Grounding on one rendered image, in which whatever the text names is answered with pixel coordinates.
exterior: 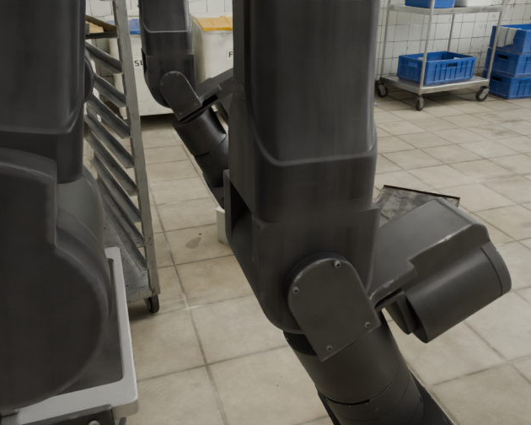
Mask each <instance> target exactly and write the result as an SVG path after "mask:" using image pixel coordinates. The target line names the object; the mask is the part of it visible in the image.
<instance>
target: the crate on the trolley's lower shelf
mask: <svg viewBox="0 0 531 425"><path fill-rule="evenodd" d="M423 56H424V53H416V54H408V55H399V61H398V68H397V77H399V78H400V79H404V80H406V81H410V82H413V83H418V84H420V80H421V69H422V62H423V61H422V60H419V59H418V57H423ZM455 57H457V58H458V59H454V58H455ZM475 60H476V56H468V55H464V54H459V53H455V52H450V51H434V52H428V53H427V55H426V66H425V72H424V78H423V85H425V86H427V85H433V84H440V83H451V82H458V81H464V80H469V79H470V78H472V77H473V73H474V68H475Z"/></svg>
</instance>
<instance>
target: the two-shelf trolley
mask: <svg viewBox="0 0 531 425"><path fill-rule="evenodd" d="M505 1H506V0H502V2H501V5H495V4H491V5H490V6H485V7H467V8H462V7H453V8H434V3H435V0H432V1H431V8H416V7H408V6H405V4H404V3H397V4H391V0H388V3H387V14H386V23H385V31H384V39H383V55H382V63H381V72H380V76H379V83H378V85H377V86H378V96H379V97H381V98H383V97H385V96H386V95H387V94H388V92H389V91H388V89H387V88H386V87H384V86H383V84H384V83H386V84H389V85H392V86H395V87H398V88H401V89H405V90H408V91H410V92H414V93H417V95H416V109H417V110H422V109H423V107H424V104H425V101H424V99H423V98H422V97H423V95H422V94H427V93H434V92H440V91H447V90H453V89H465V88H472V87H478V86H483V89H481V90H480V91H478V92H477V93H476V95H475V98H476V99H477V100H478V101H484V100H485V99H486V97H487V93H488V92H489V87H490V86H488V85H489V82H490V75H491V68H492V63H493V59H494V55H495V51H496V43H497V39H498V35H499V30H500V26H501V21H502V14H503V12H504V8H505ZM390 10H391V11H398V12H405V13H418V14H425V15H429V20H428V26H427V33H426V44H425V50H424V56H423V62H422V69H421V80H420V84H418V83H413V82H410V81H406V80H404V79H400V78H399V77H397V74H395V75H388V76H383V74H384V58H385V51H386V42H387V34H388V27H389V11H390ZM490 12H500V14H499V19H498V23H497V27H496V35H495V39H494V44H493V48H492V53H491V60H490V65H489V69H488V73H487V78H480V77H476V76H473V77H472V78H470V79H469V80H464V81H458V82H451V83H440V84H433V85H427V86H425V85H423V78H424V72H425V66H426V55H427V49H428V43H429V37H430V31H431V25H432V16H433V15H444V14H452V15H453V17H452V23H451V29H450V34H449V39H448V49H447V51H450V46H451V40H452V35H453V25H454V20H455V14H460V13H490Z"/></svg>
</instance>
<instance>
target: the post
mask: <svg viewBox="0 0 531 425"><path fill-rule="evenodd" d="M112 7H113V14H114V20H115V25H116V26H118V31H119V38H120V39H117V45H118V52H119V58H120V61H121V62H122V64H123V71H124V73H122V75H121V77H122V84H123V91H124V94H125V95H126V97H127V104H128V107H126V116H127V123H128V126H129V127H130V128H131V136H132V138H130V143H131V155H132V156H133V157H134V158H135V163H136V167H135V168H133V169H134V175H135V182H136V184H137V185H138V190H139V195H138V196H137V200H138V207H139V210H140V211H141V212H142V222H141V227H142V235H143V236H144V238H145V242H146V246H144V252H145V258H146V260H147V262H148V268H149V270H147V278H148V285H149V287H150V288H151V289H152V296H154V295H157V294H160V285H159V278H158V264H157V256H156V250H155V242H154V235H153V221H152V214H151V207H150V200H149V192H148V178H147V171H146V164H145V157H144V149H143V142H142V129H141V122H140V114H139V107H138V99H137V86H136V79H135V71H134V64H133V56H132V49H131V36H130V29H129V21H128V14H127V6H126V0H115V1H112Z"/></svg>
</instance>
